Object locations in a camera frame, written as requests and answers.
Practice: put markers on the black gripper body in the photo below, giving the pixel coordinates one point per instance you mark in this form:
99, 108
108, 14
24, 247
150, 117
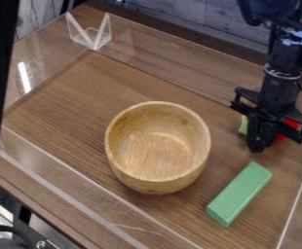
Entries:
273, 103

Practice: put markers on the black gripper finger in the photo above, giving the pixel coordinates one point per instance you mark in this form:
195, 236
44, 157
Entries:
254, 139
270, 132

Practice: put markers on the red plush tomato green stem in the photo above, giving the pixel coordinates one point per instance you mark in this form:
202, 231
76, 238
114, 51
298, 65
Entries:
243, 125

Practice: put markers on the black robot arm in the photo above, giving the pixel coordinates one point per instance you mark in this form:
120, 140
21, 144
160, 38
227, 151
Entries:
282, 14

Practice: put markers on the green rectangular block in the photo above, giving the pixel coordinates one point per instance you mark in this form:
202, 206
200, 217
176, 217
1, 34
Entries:
239, 192

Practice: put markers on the wooden bowl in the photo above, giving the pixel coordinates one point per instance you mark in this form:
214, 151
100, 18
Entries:
158, 145

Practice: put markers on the clear acrylic tray wall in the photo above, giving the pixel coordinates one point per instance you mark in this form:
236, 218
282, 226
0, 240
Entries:
67, 90

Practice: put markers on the clear acrylic corner bracket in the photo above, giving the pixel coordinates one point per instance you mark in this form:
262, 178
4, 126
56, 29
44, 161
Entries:
91, 37

